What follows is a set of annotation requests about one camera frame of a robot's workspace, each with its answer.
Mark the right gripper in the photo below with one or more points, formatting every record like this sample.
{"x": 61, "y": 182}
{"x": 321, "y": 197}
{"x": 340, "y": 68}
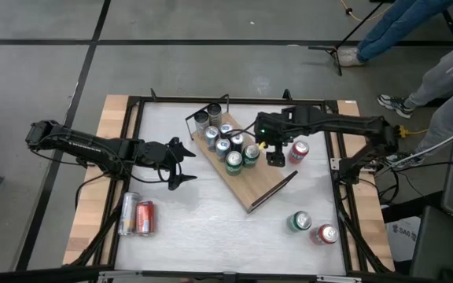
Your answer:
{"x": 273, "y": 123}

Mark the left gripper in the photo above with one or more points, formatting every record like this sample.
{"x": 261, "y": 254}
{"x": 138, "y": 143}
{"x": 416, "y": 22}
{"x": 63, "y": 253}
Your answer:
{"x": 152, "y": 153}

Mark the red Fanta can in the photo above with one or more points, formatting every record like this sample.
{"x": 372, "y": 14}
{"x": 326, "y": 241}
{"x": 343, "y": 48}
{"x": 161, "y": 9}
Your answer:
{"x": 299, "y": 151}
{"x": 144, "y": 220}
{"x": 325, "y": 234}

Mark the green Sprite can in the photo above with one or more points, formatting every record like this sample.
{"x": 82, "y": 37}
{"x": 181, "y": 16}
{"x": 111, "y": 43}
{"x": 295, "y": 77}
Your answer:
{"x": 299, "y": 221}
{"x": 234, "y": 163}
{"x": 251, "y": 154}

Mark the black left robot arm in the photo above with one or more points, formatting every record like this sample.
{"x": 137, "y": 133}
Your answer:
{"x": 85, "y": 143}

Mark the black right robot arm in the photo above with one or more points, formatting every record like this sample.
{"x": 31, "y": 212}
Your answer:
{"x": 348, "y": 123}

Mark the yellow tag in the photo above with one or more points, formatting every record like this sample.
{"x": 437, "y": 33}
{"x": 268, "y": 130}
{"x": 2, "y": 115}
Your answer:
{"x": 262, "y": 145}

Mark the black tripod stand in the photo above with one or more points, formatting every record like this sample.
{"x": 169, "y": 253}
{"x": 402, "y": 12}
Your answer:
{"x": 321, "y": 48}

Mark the white labelled box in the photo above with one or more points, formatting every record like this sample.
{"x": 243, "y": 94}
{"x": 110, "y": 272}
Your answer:
{"x": 401, "y": 243}

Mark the person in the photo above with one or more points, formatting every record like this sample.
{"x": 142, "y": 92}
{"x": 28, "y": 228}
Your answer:
{"x": 391, "y": 27}
{"x": 446, "y": 78}

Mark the dark grey cabinet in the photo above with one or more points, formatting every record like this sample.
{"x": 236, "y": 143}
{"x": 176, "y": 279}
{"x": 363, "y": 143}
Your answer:
{"x": 435, "y": 243}

